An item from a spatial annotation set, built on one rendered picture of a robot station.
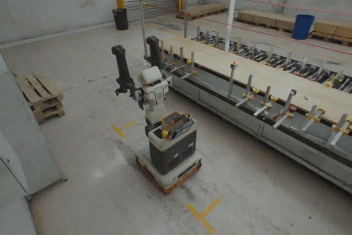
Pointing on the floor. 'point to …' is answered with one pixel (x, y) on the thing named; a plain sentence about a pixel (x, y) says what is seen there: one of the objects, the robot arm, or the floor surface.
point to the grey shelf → (26, 135)
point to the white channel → (231, 9)
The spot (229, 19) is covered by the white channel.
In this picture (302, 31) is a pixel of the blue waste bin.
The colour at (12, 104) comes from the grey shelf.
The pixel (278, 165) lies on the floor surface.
